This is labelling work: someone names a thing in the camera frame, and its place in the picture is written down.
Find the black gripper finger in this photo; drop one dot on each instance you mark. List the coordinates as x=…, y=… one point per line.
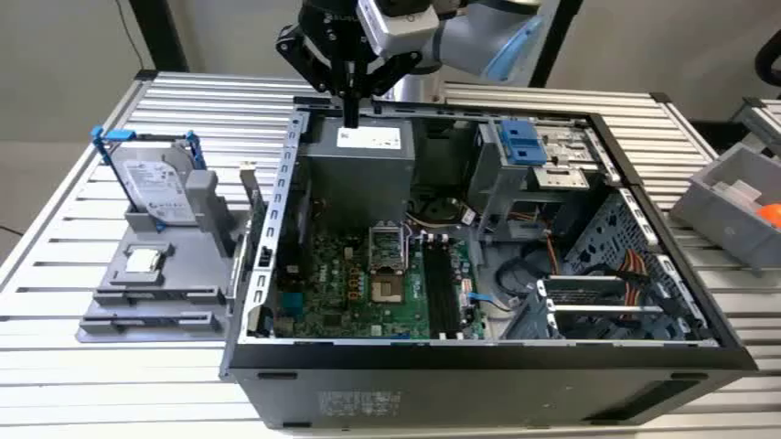
x=390, y=75
x=305, y=59

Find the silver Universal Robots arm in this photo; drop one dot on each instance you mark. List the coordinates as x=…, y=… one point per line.
x=463, y=41

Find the black RAM slot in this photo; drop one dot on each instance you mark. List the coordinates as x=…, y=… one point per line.
x=430, y=288
x=445, y=288
x=438, y=288

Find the grey power supply unit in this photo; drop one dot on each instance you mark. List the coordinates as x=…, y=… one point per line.
x=359, y=183

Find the silver drive cage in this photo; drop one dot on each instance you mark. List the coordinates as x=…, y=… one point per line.
x=494, y=183

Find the round CPU cooler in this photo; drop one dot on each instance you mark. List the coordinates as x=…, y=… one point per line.
x=442, y=209

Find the hard disk in blue carrier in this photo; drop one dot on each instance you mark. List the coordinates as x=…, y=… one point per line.
x=155, y=187

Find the metal locking lever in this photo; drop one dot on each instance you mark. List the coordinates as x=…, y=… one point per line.
x=407, y=249

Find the grey parts rack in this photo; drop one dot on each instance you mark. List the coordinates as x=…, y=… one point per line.
x=176, y=242

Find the CPU socket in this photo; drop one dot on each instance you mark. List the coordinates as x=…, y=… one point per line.
x=387, y=288

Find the green motherboard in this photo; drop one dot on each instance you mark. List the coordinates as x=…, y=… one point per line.
x=330, y=292

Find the silver CPU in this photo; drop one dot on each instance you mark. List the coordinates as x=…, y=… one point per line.
x=143, y=260

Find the blue expansion slot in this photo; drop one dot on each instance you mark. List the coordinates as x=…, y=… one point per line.
x=293, y=305

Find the black chipset chip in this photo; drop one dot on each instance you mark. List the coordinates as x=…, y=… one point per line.
x=333, y=320

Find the metal disk bay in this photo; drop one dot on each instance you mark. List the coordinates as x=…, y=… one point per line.
x=604, y=309

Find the white plastic part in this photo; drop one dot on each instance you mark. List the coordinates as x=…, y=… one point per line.
x=741, y=191

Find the grey plastic bin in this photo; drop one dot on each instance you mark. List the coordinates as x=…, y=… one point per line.
x=726, y=228

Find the orange ball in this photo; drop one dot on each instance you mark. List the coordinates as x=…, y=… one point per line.
x=771, y=215

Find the black open PC case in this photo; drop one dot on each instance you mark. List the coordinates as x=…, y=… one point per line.
x=427, y=393

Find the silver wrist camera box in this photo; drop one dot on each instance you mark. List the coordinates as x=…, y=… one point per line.
x=397, y=27

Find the black frame post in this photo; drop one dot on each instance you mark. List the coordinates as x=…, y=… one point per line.
x=558, y=36
x=162, y=32

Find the blue plastic drive bracket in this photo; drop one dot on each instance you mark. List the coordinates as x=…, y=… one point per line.
x=518, y=146

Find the graphics card with metal bracket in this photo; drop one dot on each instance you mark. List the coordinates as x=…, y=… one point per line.
x=247, y=176

